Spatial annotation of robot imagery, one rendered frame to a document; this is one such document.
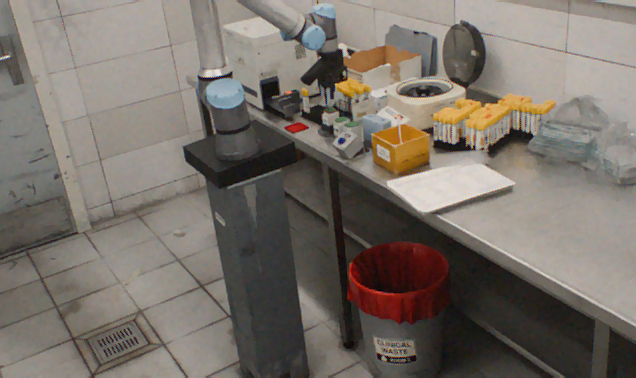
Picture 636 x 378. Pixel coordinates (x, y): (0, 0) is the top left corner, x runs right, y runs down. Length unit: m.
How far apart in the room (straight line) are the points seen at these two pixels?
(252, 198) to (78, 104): 1.86
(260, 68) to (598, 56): 1.23
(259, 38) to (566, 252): 1.49
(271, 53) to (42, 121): 1.50
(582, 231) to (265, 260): 1.06
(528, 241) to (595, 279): 0.21
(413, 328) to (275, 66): 1.14
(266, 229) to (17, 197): 1.91
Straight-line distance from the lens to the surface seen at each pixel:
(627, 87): 2.38
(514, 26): 2.62
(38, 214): 4.13
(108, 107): 4.10
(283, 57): 2.91
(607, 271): 1.83
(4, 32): 3.85
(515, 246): 1.90
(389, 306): 2.51
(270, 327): 2.64
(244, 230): 2.41
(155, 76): 4.14
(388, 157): 2.28
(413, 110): 2.53
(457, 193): 2.12
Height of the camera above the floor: 1.86
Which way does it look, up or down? 27 degrees down
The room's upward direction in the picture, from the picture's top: 7 degrees counter-clockwise
